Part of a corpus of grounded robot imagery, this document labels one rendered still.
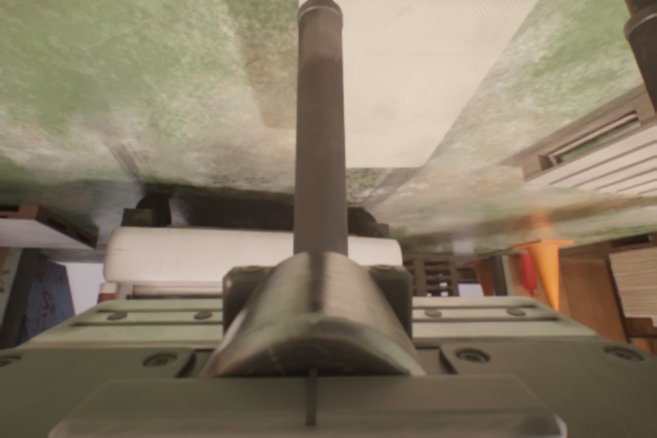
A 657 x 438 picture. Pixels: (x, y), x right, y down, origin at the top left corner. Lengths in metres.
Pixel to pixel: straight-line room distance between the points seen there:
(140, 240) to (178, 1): 1.11
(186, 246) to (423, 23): 1.37
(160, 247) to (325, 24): 1.51
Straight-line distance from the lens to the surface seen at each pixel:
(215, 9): 0.95
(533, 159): 1.81
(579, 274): 5.95
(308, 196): 0.24
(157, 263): 1.73
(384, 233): 2.11
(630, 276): 4.53
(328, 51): 0.31
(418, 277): 4.89
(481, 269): 5.46
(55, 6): 1.10
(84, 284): 5.87
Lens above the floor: 0.67
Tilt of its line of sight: 19 degrees down
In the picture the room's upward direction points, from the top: 179 degrees clockwise
